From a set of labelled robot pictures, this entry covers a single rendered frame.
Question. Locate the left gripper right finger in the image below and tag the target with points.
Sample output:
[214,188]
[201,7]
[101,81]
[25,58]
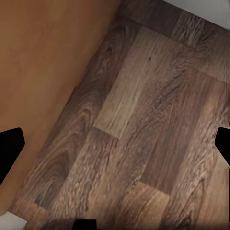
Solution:
[222,142]

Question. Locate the sliding door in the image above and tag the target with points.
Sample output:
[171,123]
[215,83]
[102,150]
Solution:
[45,46]

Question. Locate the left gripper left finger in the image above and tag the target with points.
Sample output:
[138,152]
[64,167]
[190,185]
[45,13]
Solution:
[11,144]

